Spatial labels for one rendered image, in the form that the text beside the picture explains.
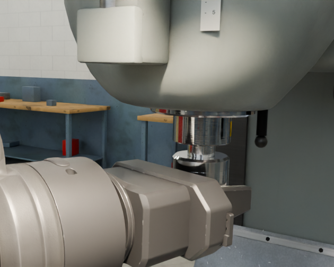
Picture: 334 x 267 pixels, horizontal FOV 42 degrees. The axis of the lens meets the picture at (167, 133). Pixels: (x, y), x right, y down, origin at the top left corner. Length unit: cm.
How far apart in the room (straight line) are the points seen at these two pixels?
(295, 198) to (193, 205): 45
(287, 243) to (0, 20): 658
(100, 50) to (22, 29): 650
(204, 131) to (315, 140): 40
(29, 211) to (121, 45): 10
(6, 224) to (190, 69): 13
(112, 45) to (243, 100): 9
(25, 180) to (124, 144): 535
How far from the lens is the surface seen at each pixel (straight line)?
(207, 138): 34
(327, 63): 44
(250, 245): 77
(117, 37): 24
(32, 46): 659
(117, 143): 566
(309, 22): 29
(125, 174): 33
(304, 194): 74
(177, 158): 35
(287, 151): 73
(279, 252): 75
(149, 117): 438
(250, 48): 26
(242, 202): 36
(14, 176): 26
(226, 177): 36
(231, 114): 32
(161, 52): 26
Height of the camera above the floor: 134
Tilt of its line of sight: 8 degrees down
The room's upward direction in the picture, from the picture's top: 1 degrees clockwise
